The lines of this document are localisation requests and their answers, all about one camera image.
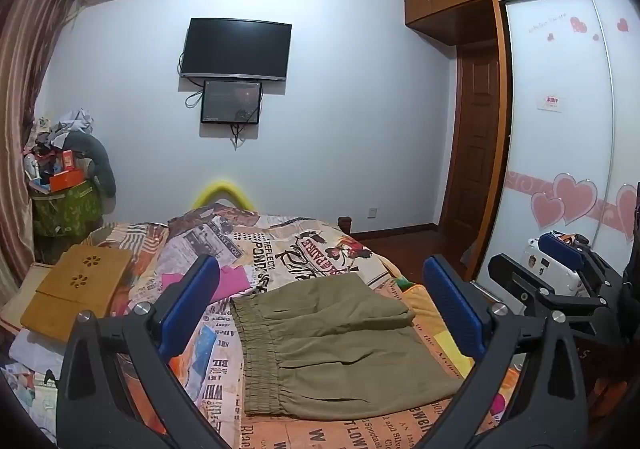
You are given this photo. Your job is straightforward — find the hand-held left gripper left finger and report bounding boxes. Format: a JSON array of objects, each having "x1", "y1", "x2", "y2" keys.
[{"x1": 56, "y1": 255, "x2": 236, "y2": 449}]

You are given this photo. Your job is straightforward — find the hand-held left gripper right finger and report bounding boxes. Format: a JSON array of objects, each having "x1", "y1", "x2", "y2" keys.
[{"x1": 422, "y1": 255, "x2": 590, "y2": 449}]

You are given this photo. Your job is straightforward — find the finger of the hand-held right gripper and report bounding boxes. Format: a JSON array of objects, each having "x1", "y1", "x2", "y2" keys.
[
  {"x1": 487, "y1": 254, "x2": 621, "y2": 345},
  {"x1": 539, "y1": 231, "x2": 626, "y2": 300}
]

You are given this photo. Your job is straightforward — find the olive green pants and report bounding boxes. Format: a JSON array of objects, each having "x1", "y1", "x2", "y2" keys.
[{"x1": 230, "y1": 273, "x2": 463, "y2": 417}]

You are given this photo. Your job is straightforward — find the pink cloth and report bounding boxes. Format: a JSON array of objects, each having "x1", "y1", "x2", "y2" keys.
[{"x1": 165, "y1": 265, "x2": 253, "y2": 302}]

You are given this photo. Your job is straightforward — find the white heart-print sliding wardrobe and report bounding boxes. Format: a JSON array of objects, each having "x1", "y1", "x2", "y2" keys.
[{"x1": 475, "y1": 0, "x2": 640, "y2": 300}]

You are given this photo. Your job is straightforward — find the yellow foam bed guard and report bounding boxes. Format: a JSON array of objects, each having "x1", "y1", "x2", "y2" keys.
[{"x1": 192, "y1": 179, "x2": 258, "y2": 212}]

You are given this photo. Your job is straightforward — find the wooden lap desk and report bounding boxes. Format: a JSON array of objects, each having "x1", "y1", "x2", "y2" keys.
[{"x1": 20, "y1": 244, "x2": 133, "y2": 342}]

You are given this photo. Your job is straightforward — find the newspaper print blanket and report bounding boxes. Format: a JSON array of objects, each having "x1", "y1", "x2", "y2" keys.
[{"x1": 82, "y1": 206, "x2": 526, "y2": 449}]

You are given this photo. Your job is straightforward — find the brown wooden door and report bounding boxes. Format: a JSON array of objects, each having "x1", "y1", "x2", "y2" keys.
[{"x1": 440, "y1": 41, "x2": 503, "y2": 235}]

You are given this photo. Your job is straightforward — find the green patterned bag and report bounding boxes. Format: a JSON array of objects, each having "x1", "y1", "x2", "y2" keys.
[{"x1": 31, "y1": 179, "x2": 103, "y2": 237}]

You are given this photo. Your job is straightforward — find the white folded bedding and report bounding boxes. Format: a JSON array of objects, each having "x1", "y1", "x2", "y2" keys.
[{"x1": 7, "y1": 329, "x2": 66, "y2": 377}]

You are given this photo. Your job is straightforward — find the orange box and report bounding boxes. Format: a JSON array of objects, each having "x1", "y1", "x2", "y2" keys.
[{"x1": 49, "y1": 169, "x2": 87, "y2": 193}]

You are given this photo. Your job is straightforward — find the pile of papers and cloths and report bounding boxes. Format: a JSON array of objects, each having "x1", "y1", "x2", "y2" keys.
[{"x1": 0, "y1": 361, "x2": 58, "y2": 440}]

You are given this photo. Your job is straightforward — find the pile of clothes and boxes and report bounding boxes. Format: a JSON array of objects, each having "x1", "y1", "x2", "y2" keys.
[{"x1": 22, "y1": 108, "x2": 96, "y2": 190}]

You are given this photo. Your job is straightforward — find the striped pink curtain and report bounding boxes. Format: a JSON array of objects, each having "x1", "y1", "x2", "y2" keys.
[{"x1": 0, "y1": 0, "x2": 88, "y2": 280}]

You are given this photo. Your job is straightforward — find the black television cable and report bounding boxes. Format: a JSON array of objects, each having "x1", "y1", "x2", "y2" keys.
[{"x1": 177, "y1": 56, "x2": 205, "y2": 108}]

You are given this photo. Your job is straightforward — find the small black wall monitor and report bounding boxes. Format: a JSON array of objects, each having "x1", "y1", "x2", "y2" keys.
[{"x1": 201, "y1": 80, "x2": 263, "y2": 124}]

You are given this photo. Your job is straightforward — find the black wall television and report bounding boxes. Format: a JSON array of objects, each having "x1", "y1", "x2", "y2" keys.
[{"x1": 180, "y1": 18, "x2": 293, "y2": 82}]

